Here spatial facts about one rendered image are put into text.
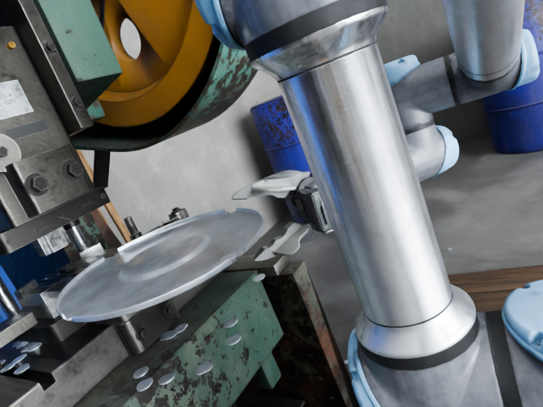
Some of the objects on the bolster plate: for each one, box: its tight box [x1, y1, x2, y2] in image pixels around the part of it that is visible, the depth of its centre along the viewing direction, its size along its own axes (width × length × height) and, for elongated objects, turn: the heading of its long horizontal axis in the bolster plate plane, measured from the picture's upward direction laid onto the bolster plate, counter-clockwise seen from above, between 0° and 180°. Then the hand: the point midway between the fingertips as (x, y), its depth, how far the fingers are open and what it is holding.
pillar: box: [67, 225, 90, 252], centre depth 83 cm, size 2×2×14 cm
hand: (247, 226), depth 62 cm, fingers open, 9 cm apart
